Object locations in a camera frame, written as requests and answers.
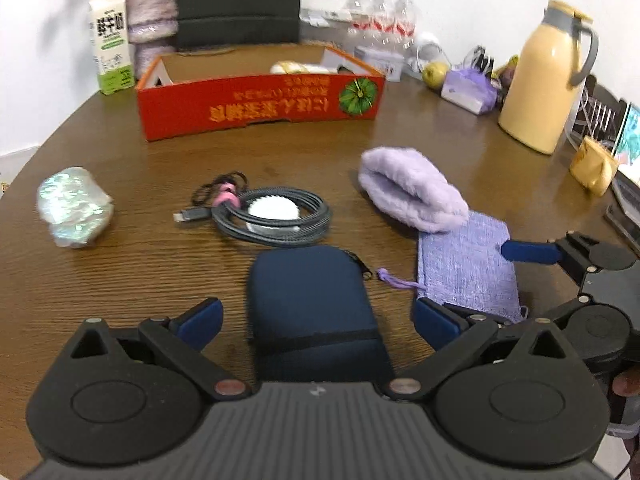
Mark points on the fluffy lilac plush pouch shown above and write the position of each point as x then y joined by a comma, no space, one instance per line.
408,187

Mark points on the right water bottle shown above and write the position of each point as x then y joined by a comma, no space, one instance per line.
404,24

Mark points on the left water bottle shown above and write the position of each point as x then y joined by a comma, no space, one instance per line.
359,22

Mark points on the gold white item in box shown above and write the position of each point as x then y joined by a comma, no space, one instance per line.
294,68

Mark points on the yellow thermos jug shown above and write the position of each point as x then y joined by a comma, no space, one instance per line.
554,62

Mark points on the green white milk carton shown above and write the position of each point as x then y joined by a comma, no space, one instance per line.
110,45

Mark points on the iridescent pouch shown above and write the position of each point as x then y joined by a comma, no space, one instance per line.
74,206

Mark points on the purple ceramic vase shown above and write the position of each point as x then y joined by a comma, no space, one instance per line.
152,27

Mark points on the person's right hand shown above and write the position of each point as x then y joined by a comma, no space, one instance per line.
624,386

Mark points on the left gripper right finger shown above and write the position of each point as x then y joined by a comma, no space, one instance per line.
459,337

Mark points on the gold small pouch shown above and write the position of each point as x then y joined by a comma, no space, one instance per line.
593,166

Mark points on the black binder clips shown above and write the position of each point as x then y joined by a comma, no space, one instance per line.
480,61

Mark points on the red cardboard pumpkin box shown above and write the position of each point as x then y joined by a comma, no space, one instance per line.
192,92

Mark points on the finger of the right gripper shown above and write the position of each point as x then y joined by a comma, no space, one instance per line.
530,252

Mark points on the purple knitted drawstring bag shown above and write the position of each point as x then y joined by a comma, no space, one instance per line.
465,267

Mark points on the black wire rack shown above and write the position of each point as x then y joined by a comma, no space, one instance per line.
598,113

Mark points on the black paper shopping bag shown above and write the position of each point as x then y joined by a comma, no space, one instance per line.
211,23

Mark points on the purple white tissue pack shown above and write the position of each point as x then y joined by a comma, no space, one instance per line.
470,90

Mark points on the navy blue zip pouch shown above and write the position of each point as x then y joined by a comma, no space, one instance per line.
309,318

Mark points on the yellow green pear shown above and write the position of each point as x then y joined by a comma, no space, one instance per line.
434,75

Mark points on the clear food storage container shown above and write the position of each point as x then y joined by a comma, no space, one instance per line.
330,27

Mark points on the middle water bottle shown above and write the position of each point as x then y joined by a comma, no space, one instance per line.
382,22

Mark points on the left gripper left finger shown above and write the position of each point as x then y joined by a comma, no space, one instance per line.
177,343

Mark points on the water bottle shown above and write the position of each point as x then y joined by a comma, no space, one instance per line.
359,22
404,24
382,22

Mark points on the white rectangular tin box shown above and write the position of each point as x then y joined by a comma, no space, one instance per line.
388,63

